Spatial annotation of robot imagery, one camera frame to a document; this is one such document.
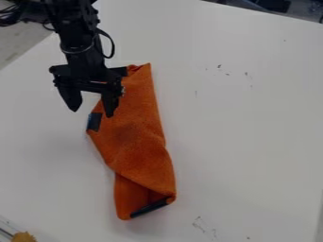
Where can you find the orange cloth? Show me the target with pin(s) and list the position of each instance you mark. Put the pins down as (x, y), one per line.
(136, 141)

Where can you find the yellow toy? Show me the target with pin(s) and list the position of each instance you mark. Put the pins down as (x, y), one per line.
(23, 237)

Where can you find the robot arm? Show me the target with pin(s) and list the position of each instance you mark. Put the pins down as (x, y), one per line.
(75, 28)

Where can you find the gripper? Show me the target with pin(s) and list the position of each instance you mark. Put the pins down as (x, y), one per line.
(86, 72)

